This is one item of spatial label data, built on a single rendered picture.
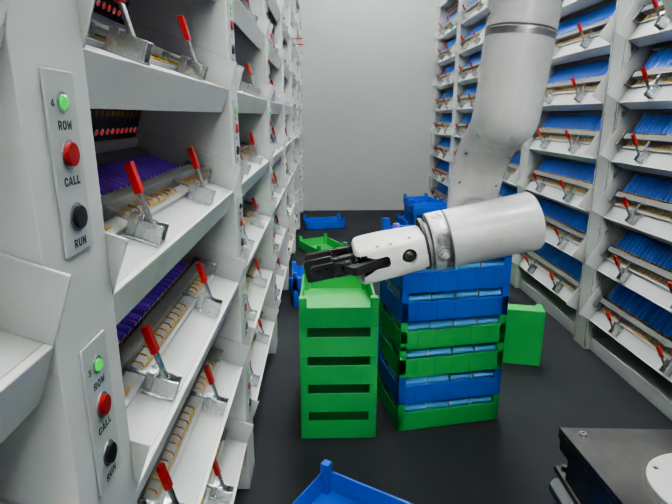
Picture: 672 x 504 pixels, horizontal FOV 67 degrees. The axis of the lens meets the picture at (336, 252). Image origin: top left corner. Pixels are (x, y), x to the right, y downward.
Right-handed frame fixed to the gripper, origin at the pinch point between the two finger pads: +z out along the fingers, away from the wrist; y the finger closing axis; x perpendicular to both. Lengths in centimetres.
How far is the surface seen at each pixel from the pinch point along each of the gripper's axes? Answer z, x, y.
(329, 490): 11, -61, 28
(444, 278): -27, -26, 54
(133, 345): 24.8, -2.3, -10.0
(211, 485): 30, -42, 12
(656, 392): -85, -78, 62
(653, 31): -105, 23, 88
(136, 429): 21.6, -7.2, -22.2
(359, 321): -3, -31, 49
